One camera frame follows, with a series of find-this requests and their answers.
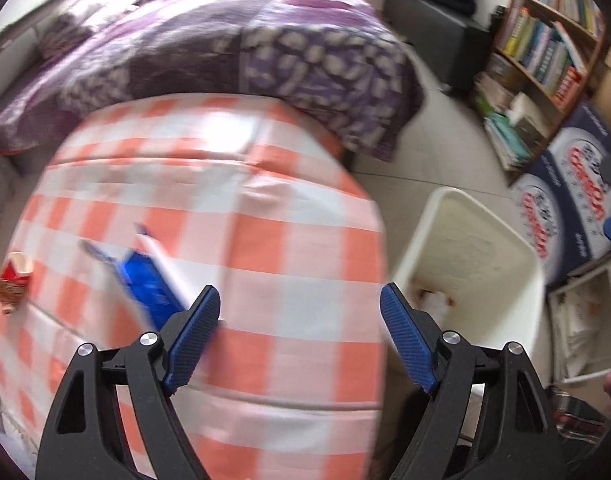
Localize tissue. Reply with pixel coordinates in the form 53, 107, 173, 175
419, 290, 454, 327

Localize white plastic trash bin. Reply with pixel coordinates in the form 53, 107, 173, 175
391, 188, 552, 386

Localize lower blue Ganten box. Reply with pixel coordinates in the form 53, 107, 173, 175
511, 151, 591, 286

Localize orange white checkered tablecloth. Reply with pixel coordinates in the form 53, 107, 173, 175
0, 94, 386, 479

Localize crushed red paper cup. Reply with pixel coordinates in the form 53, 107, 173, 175
0, 252, 34, 314

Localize wooden bookshelf with books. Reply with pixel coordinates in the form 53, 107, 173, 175
471, 0, 608, 181

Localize dark storage bench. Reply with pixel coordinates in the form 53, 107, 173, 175
383, 0, 493, 96

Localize purple patterned bed blanket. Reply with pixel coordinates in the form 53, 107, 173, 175
0, 0, 425, 162

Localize dark grey bed headboard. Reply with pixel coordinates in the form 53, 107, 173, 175
0, 0, 64, 97

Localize folded floral quilt pillows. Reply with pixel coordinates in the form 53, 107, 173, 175
37, 0, 140, 62

